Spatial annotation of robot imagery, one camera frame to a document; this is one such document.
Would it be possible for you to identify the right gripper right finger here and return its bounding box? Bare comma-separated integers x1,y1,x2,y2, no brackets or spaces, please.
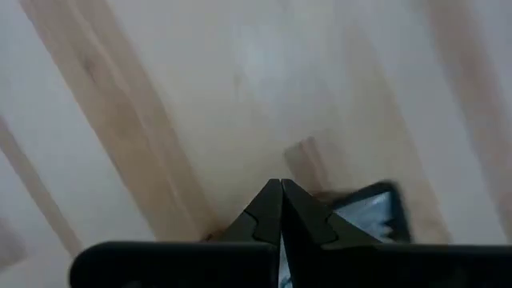
281,178,385,288

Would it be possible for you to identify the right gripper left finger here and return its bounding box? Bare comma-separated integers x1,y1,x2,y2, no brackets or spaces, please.
199,178,283,288

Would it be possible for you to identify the vanity pack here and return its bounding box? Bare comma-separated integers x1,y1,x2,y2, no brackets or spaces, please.
278,190,397,288

